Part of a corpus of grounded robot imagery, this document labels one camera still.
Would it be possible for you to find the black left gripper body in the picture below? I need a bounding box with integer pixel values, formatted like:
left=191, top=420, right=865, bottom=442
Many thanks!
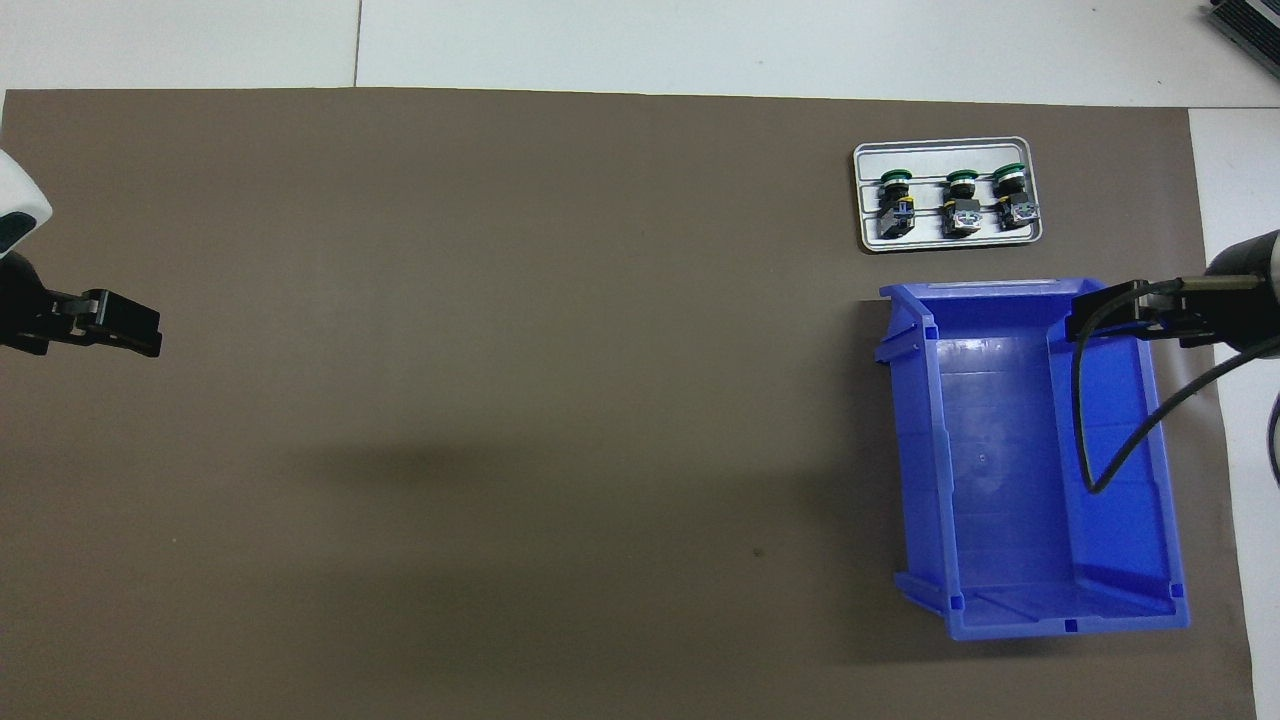
left=0, top=255, right=63, bottom=357

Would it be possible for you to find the brown paper table mat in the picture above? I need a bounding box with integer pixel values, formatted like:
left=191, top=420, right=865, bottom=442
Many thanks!
left=0, top=88, right=1259, bottom=720

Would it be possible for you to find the grey metal tray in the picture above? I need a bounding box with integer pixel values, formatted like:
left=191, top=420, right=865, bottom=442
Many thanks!
left=853, top=137, right=1044, bottom=252

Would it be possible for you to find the grey finned metal device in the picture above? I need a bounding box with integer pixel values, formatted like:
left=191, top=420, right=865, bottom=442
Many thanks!
left=1205, top=0, right=1280, bottom=51

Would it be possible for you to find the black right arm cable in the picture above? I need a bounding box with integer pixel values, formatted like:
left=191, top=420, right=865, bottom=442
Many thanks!
left=1072, top=280, right=1280, bottom=494

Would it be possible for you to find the green push button switch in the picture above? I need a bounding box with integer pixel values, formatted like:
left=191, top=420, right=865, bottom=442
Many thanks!
left=992, top=163, right=1041, bottom=233
left=877, top=168, right=918, bottom=242
left=942, top=168, right=984, bottom=241

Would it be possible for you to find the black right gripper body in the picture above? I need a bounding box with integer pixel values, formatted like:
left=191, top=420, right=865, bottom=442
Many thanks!
left=1205, top=232, right=1263, bottom=353

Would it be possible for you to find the blue plastic storage bin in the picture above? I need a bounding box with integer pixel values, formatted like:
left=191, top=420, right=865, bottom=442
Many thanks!
left=875, top=278, right=1191, bottom=641

